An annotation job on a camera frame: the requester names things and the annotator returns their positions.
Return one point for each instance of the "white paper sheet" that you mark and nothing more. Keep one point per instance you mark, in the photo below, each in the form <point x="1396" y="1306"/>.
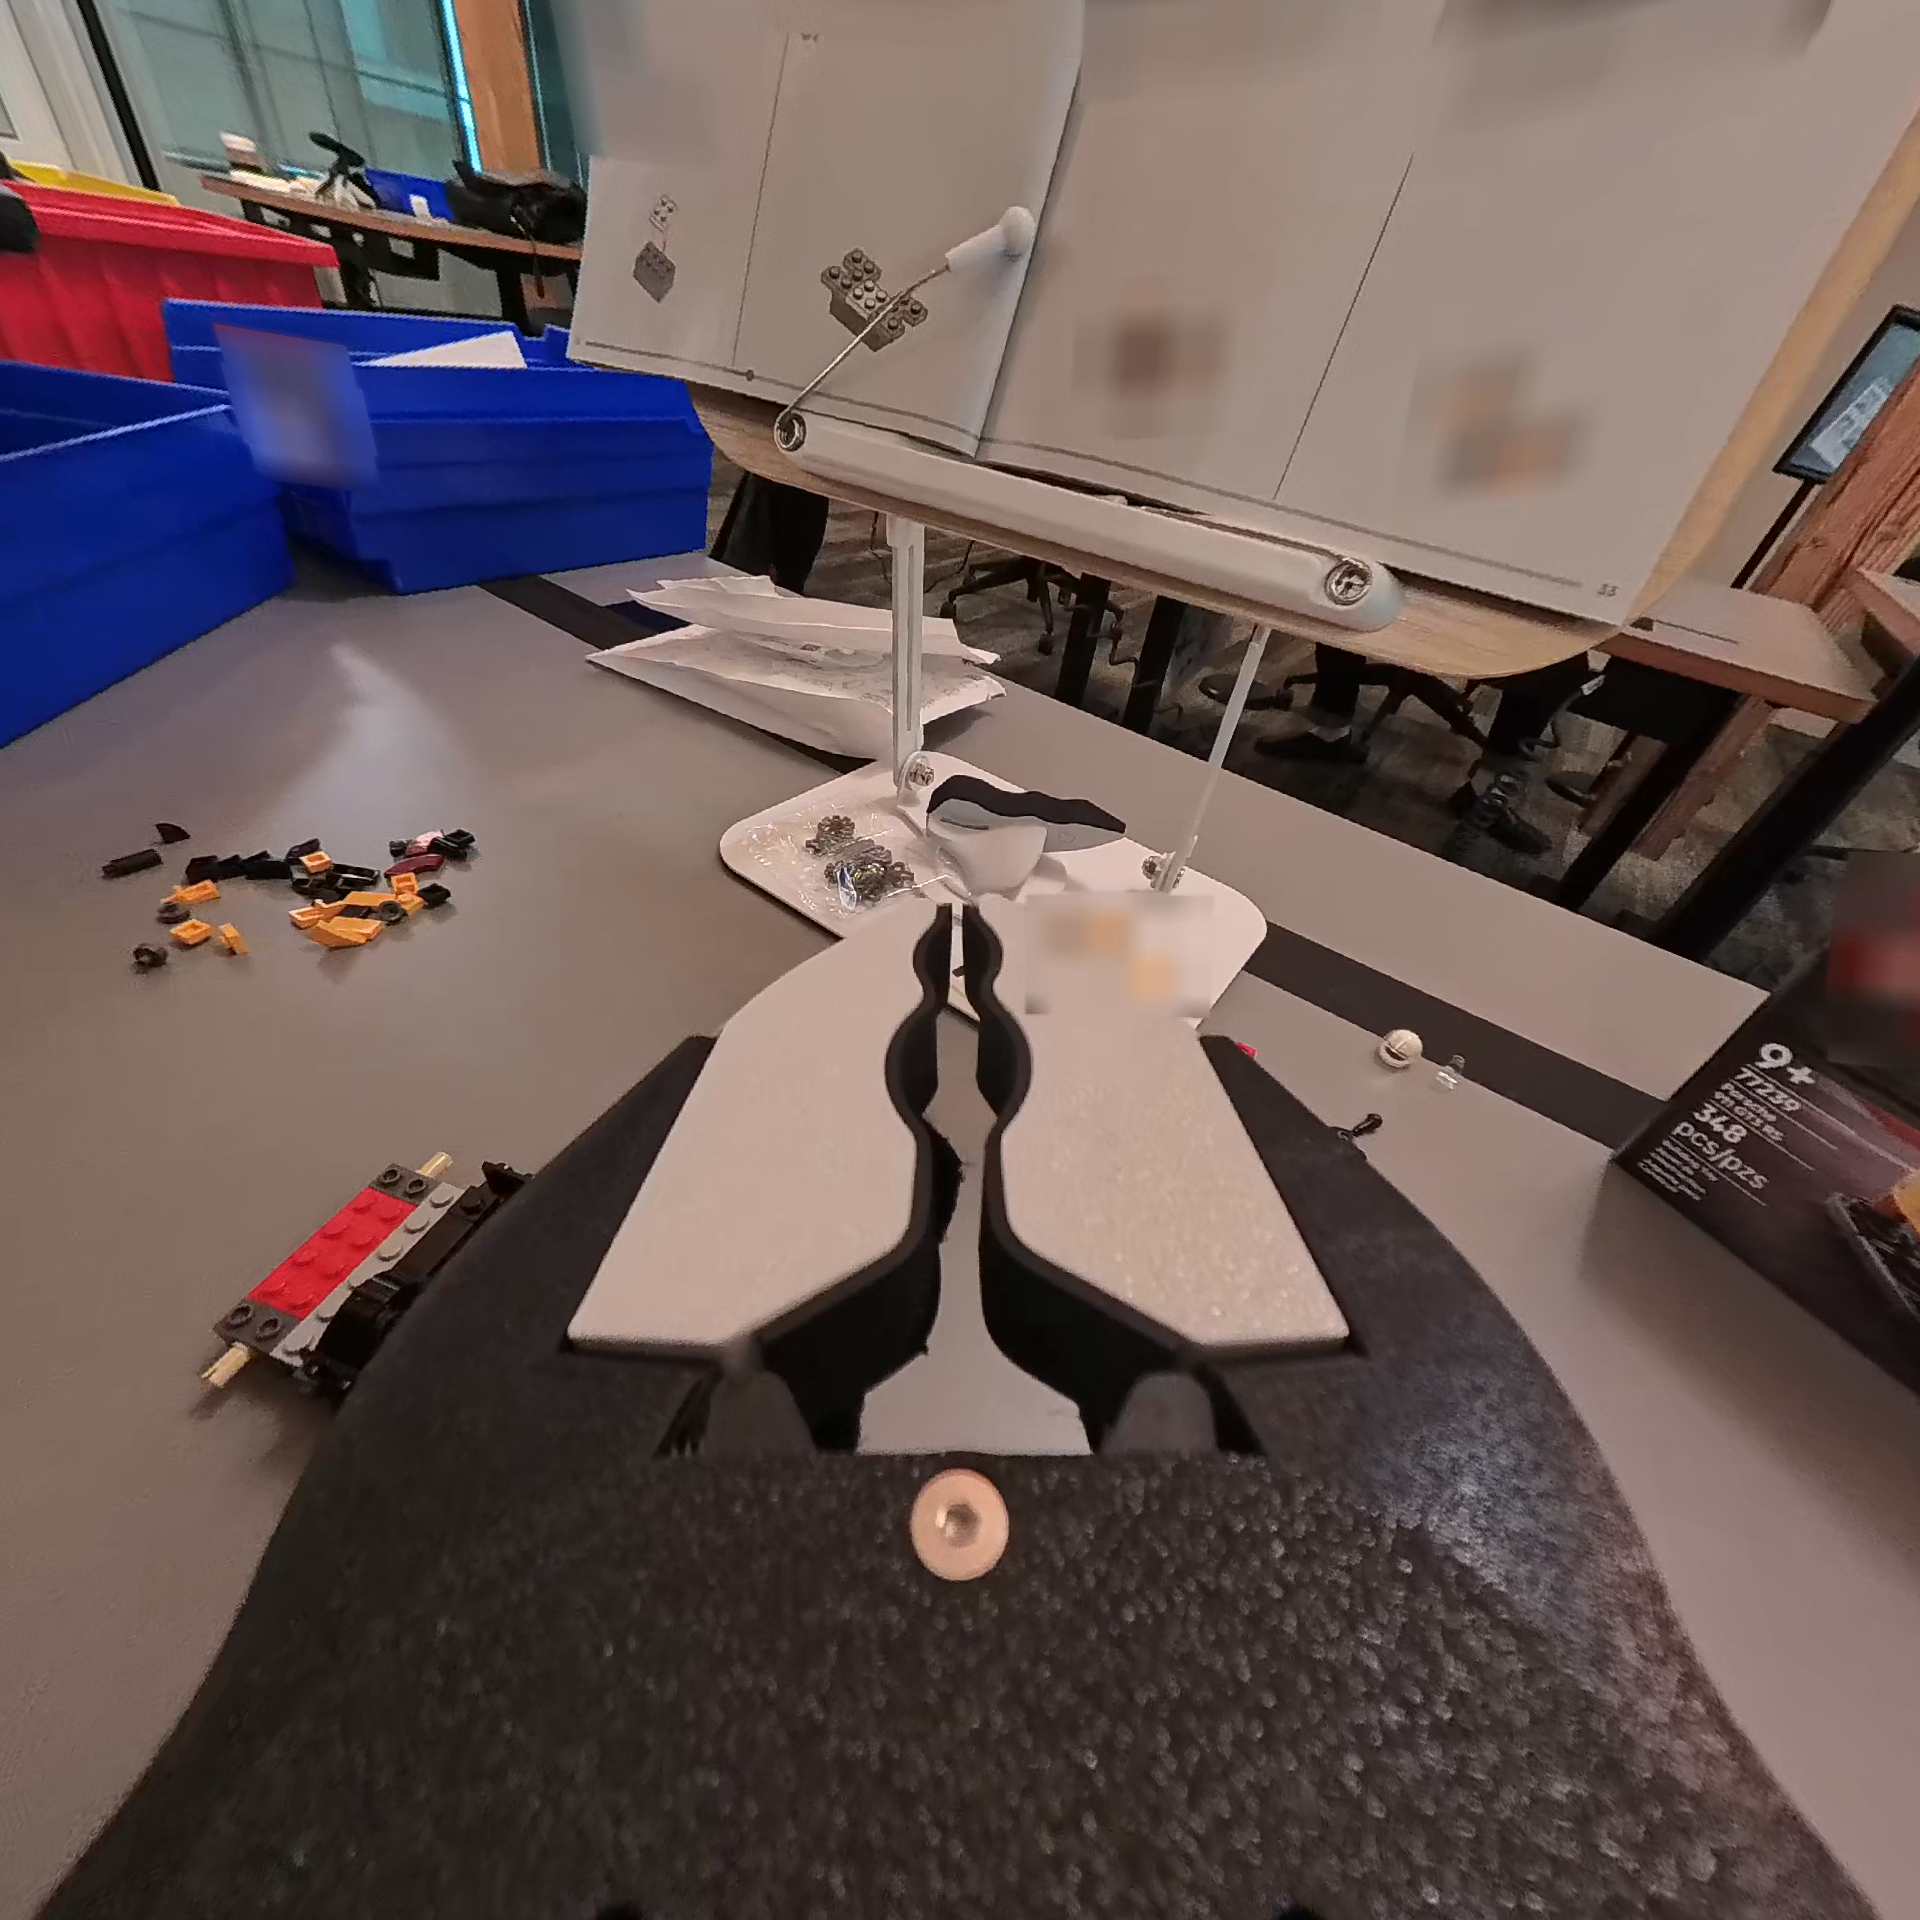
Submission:
<point x="450" y="353"/>

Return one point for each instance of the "instruction booklet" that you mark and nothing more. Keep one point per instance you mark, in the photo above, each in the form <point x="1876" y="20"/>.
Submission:
<point x="840" y="181"/>

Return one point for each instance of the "black toy box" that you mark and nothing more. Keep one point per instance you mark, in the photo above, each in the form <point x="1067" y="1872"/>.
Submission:
<point x="1771" y="1185"/>

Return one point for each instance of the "dark framed screen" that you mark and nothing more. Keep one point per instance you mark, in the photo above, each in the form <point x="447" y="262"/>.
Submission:
<point x="1860" y="399"/>

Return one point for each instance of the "wooden background desk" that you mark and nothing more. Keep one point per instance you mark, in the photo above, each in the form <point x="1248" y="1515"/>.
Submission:
<point x="374" y="215"/>

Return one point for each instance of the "small black device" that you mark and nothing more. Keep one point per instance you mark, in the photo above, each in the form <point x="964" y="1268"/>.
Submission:
<point x="343" y="168"/>

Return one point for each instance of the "black bag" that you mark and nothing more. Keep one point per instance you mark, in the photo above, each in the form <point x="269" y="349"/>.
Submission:
<point x="519" y="202"/>

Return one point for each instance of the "grey desk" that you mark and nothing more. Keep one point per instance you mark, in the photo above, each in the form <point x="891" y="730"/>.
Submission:
<point x="450" y="1051"/>

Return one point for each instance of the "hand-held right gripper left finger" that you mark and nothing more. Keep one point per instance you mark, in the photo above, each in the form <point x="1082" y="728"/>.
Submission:
<point x="751" y="1185"/>

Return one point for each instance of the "yellow plastic bin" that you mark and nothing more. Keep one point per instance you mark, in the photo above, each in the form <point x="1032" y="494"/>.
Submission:
<point x="91" y="183"/>

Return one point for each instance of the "white stand with wooden board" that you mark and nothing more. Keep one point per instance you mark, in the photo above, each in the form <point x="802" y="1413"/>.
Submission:
<point x="1050" y="502"/>

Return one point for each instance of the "red plastic bin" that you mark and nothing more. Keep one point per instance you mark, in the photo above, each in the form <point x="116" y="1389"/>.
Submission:
<point x="135" y="284"/>

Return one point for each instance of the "white round brick piece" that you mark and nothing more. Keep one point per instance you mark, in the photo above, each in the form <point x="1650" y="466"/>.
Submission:
<point x="1399" y="1049"/>

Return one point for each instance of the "pile of small loose bricks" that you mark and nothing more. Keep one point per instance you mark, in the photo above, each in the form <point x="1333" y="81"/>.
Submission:
<point x="345" y="931"/>

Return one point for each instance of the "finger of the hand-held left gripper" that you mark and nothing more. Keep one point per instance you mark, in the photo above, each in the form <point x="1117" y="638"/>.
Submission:
<point x="990" y="863"/>

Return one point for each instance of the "wooden side table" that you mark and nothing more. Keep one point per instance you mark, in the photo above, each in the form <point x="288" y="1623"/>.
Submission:
<point x="1725" y="645"/>

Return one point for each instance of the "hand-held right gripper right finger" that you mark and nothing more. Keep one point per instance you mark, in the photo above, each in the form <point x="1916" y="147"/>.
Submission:
<point x="1140" y="1200"/>

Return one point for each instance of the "clear bag of dark parts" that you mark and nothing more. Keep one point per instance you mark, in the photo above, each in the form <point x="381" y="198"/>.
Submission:
<point x="855" y="863"/>

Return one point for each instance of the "toy brick car model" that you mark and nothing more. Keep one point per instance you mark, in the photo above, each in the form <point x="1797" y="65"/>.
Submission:
<point x="322" y="1244"/>

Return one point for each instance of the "black office chair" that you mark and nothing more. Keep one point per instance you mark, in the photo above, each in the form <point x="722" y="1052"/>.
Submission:
<point x="1035" y="614"/>

